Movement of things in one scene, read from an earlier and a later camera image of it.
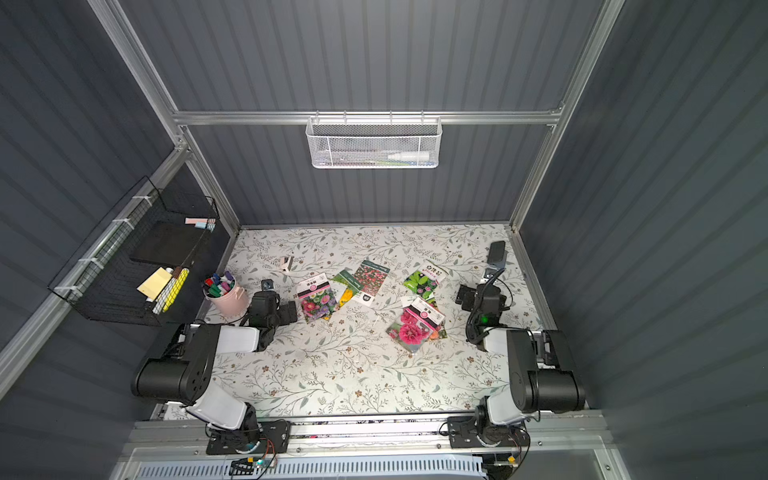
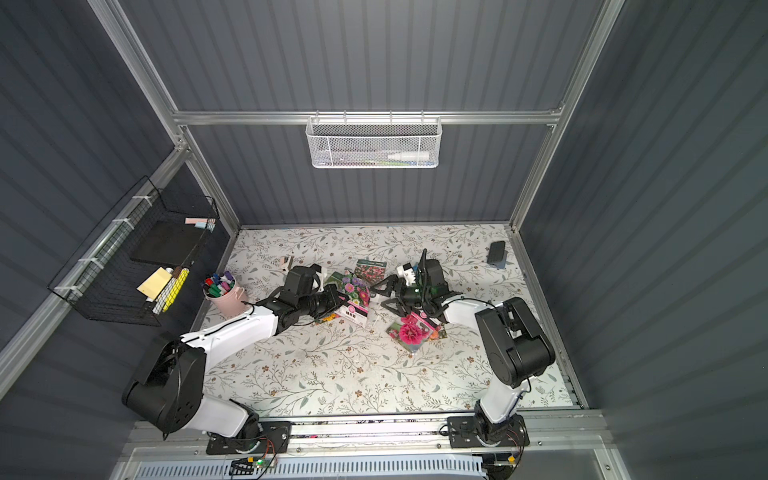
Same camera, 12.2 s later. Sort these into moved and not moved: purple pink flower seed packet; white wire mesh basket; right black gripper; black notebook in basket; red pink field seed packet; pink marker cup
Moved: right black gripper; purple pink flower seed packet
Not moved: white wire mesh basket; black notebook in basket; pink marker cup; red pink field seed packet
